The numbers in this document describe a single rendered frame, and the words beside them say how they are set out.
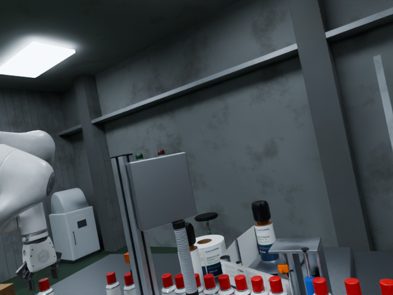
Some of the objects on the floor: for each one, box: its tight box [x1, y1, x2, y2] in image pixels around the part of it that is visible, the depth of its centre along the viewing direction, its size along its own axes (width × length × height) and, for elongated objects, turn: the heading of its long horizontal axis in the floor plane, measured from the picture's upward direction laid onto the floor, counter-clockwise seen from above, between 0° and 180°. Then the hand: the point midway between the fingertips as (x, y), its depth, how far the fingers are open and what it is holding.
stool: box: [195, 212, 218, 235], centre depth 398 cm, size 53×50×63 cm
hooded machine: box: [49, 188, 100, 263], centre depth 551 cm, size 65×58×128 cm
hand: (43, 281), depth 105 cm, fingers open, 8 cm apart
